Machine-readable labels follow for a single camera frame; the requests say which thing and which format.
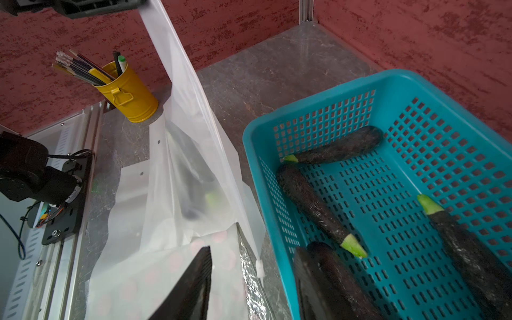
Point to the clear bag with white zipper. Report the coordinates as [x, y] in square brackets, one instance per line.
[255, 298]

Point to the left corner aluminium post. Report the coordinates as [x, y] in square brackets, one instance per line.
[306, 8]

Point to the teal plastic basket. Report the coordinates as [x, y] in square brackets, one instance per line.
[431, 146]

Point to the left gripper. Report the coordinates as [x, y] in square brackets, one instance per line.
[73, 9]

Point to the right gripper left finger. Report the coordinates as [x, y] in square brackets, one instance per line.
[189, 299]

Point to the aluminium front rail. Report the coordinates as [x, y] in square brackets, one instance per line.
[40, 242]

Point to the pink dotted zip-top bag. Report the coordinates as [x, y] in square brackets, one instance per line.
[134, 286]

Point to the clear zip-top bag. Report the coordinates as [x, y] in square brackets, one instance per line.
[162, 192]

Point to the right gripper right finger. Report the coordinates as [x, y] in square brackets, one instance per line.
[313, 292]

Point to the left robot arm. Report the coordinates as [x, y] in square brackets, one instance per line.
[24, 170]

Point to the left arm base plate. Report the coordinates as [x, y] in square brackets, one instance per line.
[59, 214]

